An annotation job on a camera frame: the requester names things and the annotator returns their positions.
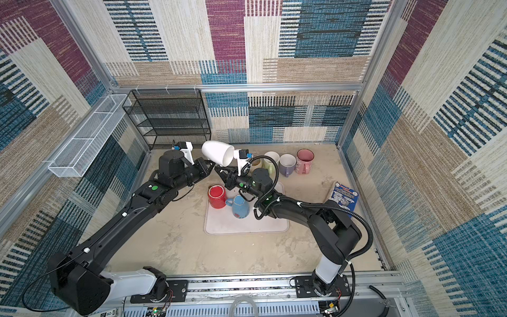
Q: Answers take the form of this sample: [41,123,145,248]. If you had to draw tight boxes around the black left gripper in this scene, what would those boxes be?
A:
[173,158,217,194]

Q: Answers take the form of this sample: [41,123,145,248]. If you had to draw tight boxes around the white mug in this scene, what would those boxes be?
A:
[201,140,234,167]

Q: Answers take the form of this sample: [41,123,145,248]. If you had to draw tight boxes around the red mug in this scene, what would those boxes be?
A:
[207,184,227,209]

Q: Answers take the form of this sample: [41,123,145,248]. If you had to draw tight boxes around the blue polka dot mug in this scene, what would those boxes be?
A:
[226,195,250,219]

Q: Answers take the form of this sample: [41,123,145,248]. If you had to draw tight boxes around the green mug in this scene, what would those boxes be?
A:
[262,151,280,180]

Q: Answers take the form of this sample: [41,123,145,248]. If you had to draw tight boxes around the purple mug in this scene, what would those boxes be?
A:
[279,154,297,178]

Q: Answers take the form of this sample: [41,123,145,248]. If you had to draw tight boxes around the pink patterned mug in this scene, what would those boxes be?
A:
[296,149,315,174]

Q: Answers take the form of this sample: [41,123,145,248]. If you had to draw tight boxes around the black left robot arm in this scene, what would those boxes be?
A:
[48,150,215,316]

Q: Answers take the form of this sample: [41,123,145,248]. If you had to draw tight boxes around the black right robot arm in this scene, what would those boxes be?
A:
[215,166,373,296]

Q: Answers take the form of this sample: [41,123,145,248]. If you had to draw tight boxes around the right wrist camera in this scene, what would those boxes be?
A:
[234,149,253,176]

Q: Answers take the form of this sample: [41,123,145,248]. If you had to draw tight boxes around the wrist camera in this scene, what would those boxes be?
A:
[172,141,194,166]
[234,149,253,176]

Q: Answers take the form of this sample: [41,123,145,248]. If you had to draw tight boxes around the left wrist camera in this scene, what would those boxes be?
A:
[172,141,194,166]

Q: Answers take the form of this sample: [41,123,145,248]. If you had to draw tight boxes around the black wire mesh shelf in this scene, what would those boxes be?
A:
[122,88,212,150]

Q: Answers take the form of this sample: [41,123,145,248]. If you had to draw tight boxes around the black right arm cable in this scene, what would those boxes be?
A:
[237,155,374,317]

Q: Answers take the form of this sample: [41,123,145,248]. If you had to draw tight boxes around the white wire mesh basket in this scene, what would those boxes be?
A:
[48,95,127,178]

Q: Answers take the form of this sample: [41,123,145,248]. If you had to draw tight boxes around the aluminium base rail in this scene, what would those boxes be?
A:
[95,271,417,316]

